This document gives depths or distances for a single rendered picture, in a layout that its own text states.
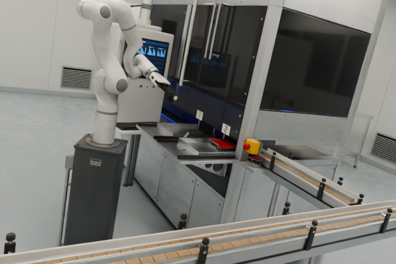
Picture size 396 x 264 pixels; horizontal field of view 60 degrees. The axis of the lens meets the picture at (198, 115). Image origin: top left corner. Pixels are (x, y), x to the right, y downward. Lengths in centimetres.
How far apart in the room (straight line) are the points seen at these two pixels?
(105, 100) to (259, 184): 110
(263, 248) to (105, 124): 115
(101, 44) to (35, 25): 528
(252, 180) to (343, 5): 125
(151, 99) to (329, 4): 149
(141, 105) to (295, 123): 122
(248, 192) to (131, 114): 113
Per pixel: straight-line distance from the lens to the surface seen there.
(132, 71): 203
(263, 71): 203
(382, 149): 682
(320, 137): 255
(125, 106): 274
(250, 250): 117
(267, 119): 214
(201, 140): 230
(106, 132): 200
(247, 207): 233
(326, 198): 183
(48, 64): 721
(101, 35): 185
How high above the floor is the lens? 152
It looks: 12 degrees down
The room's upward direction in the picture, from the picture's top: 11 degrees clockwise
